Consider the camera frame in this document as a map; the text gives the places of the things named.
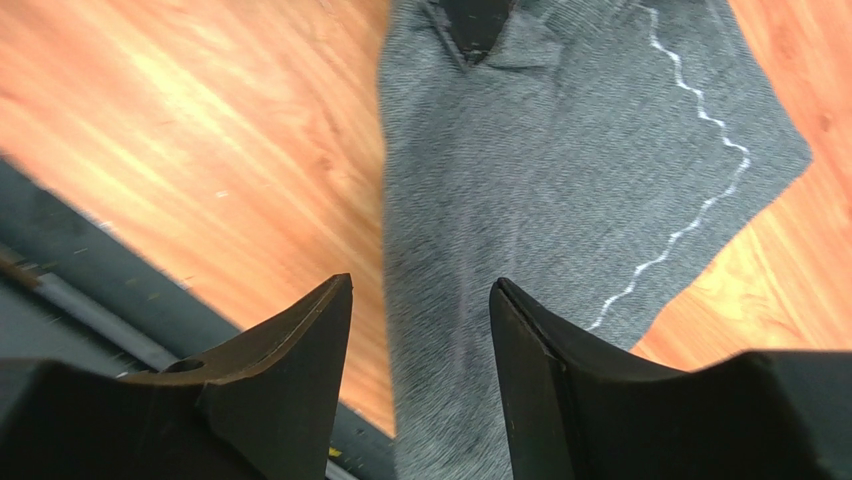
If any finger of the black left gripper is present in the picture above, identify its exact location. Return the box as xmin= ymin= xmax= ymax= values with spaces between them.
xmin=442 ymin=0 xmax=516 ymax=66

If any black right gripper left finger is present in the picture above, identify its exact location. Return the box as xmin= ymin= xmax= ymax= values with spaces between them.
xmin=1 ymin=274 xmax=353 ymax=479

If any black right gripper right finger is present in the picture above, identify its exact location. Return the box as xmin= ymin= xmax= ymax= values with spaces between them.
xmin=489 ymin=278 xmax=851 ymax=479

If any grey cloth napkin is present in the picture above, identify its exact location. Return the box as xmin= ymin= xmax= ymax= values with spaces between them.
xmin=379 ymin=1 xmax=812 ymax=479

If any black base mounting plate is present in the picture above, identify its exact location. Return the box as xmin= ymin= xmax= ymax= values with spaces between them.
xmin=1 ymin=162 xmax=394 ymax=479

